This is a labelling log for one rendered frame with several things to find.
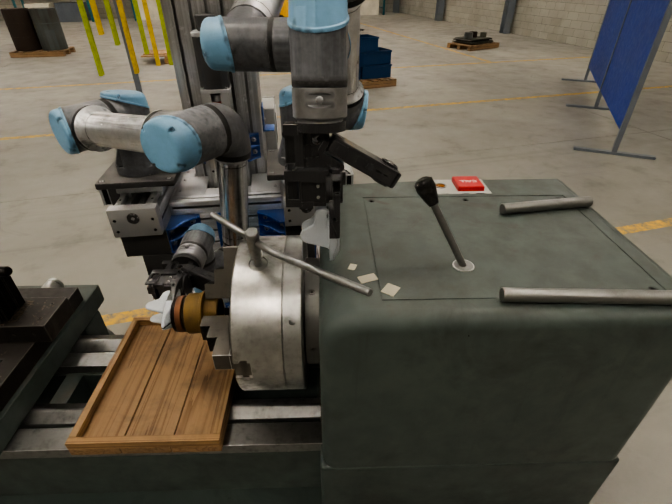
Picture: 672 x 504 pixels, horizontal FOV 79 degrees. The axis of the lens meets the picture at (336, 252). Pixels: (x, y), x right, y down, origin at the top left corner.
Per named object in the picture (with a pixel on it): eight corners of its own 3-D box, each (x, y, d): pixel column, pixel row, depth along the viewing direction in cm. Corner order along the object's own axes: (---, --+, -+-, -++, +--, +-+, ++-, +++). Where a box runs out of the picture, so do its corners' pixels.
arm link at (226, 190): (228, 88, 100) (236, 246, 130) (192, 97, 92) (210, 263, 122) (264, 101, 96) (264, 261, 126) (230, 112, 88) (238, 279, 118)
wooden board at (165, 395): (248, 325, 113) (246, 314, 110) (221, 451, 83) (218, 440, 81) (138, 327, 112) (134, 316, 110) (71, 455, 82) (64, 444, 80)
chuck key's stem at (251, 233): (251, 274, 76) (241, 232, 67) (260, 266, 77) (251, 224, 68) (260, 280, 75) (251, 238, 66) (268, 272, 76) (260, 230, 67)
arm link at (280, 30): (282, 19, 66) (267, 11, 56) (352, 20, 65) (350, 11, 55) (284, 73, 69) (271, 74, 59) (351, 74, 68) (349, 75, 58)
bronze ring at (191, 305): (220, 280, 87) (177, 282, 87) (211, 310, 79) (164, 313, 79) (228, 312, 92) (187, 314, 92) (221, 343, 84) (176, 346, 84)
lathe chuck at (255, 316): (297, 292, 108) (287, 203, 84) (292, 413, 88) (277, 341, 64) (263, 292, 108) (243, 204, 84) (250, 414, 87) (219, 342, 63)
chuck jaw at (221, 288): (263, 294, 88) (261, 238, 87) (259, 298, 83) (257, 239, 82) (211, 294, 88) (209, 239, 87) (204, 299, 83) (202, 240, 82)
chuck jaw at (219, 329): (258, 312, 82) (249, 358, 72) (260, 330, 85) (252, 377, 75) (202, 313, 81) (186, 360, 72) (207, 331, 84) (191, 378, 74)
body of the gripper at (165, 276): (151, 311, 91) (169, 278, 101) (190, 311, 91) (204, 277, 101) (142, 284, 87) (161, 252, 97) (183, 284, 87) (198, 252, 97)
